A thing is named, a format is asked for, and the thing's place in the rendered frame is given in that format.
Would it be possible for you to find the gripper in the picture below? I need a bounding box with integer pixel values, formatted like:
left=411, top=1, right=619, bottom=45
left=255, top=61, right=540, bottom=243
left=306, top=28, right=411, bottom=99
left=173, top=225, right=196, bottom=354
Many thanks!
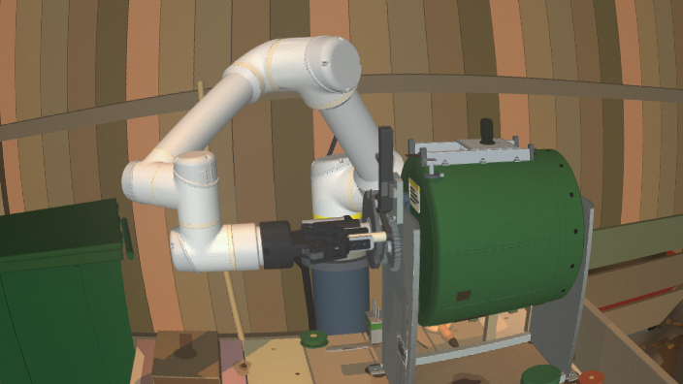
left=259, top=215, right=375, bottom=271

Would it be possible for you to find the black latch lever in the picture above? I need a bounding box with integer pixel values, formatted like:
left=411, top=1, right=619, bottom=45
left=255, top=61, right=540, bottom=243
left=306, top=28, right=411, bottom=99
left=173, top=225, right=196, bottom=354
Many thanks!
left=376, top=126, right=397, bottom=215

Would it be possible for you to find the grey hatch bolt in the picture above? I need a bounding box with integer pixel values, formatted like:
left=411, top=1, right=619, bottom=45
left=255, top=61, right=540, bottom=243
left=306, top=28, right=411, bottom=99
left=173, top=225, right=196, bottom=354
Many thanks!
left=419, top=147, right=445, bottom=180

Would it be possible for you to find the grey sliding hatch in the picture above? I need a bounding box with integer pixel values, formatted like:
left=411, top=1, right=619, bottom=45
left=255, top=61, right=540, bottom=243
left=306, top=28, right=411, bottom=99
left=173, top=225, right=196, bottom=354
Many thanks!
left=407, top=136, right=536, bottom=168

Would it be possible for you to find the green compost tumbler drum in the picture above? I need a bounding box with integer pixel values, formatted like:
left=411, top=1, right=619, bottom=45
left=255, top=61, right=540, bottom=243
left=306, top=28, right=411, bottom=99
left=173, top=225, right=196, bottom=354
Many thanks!
left=400, top=148, right=587, bottom=328

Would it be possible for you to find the wooden compost crate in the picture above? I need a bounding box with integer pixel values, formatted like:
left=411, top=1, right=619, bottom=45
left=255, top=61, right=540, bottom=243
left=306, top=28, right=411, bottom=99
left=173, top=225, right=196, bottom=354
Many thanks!
left=571, top=296, right=683, bottom=384

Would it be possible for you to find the black round disc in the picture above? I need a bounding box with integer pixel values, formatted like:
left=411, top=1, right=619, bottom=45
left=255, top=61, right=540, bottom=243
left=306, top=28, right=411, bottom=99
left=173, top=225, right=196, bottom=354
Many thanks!
left=361, top=188, right=387, bottom=270

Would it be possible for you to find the grey toothed wheel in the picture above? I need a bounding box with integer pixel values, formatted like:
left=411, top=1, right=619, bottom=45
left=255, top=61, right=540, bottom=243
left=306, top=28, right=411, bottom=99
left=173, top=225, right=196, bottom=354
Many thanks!
left=383, top=211, right=406, bottom=273

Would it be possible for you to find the white green bit box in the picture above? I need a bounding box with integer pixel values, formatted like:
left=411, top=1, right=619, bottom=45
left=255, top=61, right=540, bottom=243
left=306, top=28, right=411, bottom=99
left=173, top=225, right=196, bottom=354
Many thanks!
left=365, top=299, right=385, bottom=346

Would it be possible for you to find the green spool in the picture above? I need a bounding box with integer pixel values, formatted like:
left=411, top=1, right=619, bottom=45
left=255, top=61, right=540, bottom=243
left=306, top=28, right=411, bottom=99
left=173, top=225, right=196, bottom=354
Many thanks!
left=299, top=329, right=330, bottom=349

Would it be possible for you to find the wooden pole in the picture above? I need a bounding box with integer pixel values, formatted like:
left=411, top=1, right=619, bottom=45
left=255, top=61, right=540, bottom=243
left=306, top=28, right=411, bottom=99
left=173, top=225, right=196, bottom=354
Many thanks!
left=196, top=80, right=247, bottom=343

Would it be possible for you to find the green round lid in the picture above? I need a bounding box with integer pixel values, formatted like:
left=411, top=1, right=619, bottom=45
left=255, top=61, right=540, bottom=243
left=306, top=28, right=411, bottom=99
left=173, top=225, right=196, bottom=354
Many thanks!
left=520, top=364, right=563, bottom=384

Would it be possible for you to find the dark green bin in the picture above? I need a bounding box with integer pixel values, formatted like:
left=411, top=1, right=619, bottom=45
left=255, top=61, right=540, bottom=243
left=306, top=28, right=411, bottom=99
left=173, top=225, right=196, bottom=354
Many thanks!
left=0, top=198, right=137, bottom=384

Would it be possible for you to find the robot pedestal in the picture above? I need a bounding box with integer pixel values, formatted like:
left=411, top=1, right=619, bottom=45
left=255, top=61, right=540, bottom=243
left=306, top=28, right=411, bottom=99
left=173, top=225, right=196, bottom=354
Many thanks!
left=309, top=259, right=371, bottom=336

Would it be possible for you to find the black cable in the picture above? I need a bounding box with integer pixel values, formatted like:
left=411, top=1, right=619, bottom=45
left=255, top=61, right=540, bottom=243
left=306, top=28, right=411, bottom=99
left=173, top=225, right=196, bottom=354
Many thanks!
left=300, top=265, right=317, bottom=332

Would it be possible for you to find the grey tumbler stand frame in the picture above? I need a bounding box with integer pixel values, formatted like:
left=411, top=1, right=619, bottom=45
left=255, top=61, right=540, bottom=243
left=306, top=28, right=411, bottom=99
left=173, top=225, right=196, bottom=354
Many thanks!
left=380, top=187, right=595, bottom=384

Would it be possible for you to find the orange handled tool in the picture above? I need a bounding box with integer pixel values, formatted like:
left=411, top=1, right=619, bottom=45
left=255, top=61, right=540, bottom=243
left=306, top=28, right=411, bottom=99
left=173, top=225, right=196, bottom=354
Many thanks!
left=425, top=322, right=461, bottom=349

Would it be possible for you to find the green wall bench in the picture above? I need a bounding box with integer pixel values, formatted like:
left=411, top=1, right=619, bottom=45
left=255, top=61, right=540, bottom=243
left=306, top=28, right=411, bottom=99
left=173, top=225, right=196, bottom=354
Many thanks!
left=586, top=212, right=683, bottom=272

